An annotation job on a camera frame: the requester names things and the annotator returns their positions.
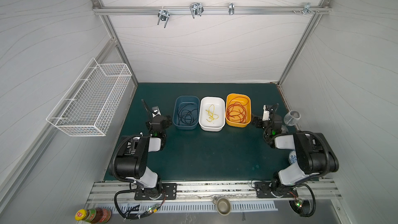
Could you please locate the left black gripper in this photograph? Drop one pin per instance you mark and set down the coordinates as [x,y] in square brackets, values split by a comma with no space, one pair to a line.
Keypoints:
[166,121]

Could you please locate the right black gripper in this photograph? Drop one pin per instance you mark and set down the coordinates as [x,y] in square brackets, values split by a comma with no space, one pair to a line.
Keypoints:
[271,115]

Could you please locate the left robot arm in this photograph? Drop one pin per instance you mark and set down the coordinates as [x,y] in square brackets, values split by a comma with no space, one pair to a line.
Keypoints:
[129,162]

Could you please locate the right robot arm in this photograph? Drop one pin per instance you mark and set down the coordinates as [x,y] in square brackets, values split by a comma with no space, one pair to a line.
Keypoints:
[314,156]

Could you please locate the clear wine glass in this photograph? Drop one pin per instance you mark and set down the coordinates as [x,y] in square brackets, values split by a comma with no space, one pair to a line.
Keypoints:
[290,121]

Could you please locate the blue plastic bin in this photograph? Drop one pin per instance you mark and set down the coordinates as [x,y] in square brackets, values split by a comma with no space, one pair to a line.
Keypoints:
[186,112]

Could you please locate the blue white patterned plate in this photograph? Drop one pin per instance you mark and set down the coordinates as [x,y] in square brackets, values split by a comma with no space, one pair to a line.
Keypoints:
[292,157]

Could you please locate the yellow plastic bin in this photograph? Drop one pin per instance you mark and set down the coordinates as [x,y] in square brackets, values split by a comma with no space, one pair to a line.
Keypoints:
[238,110]

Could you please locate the white plastic bin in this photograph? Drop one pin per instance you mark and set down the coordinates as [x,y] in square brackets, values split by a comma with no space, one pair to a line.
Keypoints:
[212,114]

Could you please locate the olive round cup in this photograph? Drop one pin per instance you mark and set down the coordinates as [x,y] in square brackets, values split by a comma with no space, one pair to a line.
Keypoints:
[223,205]

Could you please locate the sauce bottle yellow cap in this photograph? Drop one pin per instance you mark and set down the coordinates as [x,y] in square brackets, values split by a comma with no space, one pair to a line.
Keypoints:
[96,215]

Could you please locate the metal clamp hook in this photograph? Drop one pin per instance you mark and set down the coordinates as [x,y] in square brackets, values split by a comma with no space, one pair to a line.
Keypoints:
[163,16]

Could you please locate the right metal clamp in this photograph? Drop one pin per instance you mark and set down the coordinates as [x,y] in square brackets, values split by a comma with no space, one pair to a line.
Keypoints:
[306,10]

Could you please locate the metal U-bolt hook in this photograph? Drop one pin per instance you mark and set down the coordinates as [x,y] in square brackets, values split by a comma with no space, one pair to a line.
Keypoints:
[196,9]

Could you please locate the aluminium crossbar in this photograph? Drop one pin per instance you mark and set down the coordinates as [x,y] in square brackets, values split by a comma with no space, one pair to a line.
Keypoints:
[208,10]

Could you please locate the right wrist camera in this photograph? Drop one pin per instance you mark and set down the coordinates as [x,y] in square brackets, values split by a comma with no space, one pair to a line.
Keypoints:
[266,112]

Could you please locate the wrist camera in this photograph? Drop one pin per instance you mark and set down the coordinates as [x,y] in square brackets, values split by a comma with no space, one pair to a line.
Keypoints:
[266,112]
[155,111]

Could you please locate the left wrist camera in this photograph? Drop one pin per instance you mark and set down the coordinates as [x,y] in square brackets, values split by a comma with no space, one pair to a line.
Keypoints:
[155,111]

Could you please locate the white wire basket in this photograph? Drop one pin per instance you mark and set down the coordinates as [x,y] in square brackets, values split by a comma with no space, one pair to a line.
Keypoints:
[89,105]

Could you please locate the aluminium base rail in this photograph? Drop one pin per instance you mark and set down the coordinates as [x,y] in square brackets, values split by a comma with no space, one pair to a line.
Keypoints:
[198,196]

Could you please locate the small metal bracket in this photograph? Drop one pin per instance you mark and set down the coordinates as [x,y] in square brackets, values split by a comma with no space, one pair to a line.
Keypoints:
[231,9]

